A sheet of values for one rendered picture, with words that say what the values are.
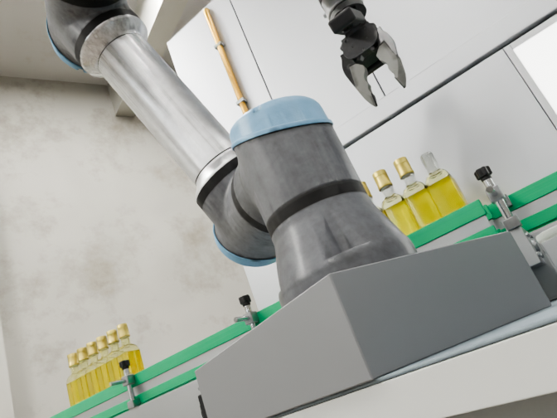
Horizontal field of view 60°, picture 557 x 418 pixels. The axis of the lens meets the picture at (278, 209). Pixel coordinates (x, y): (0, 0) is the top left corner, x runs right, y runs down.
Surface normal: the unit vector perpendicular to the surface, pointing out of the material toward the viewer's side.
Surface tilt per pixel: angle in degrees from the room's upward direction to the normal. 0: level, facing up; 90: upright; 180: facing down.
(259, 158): 91
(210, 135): 90
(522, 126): 90
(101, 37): 143
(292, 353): 90
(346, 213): 71
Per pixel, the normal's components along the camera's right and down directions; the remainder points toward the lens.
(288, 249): -0.78, -0.25
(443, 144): -0.55, -0.12
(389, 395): -0.80, 0.07
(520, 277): 0.50, -0.48
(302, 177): -0.21, -0.30
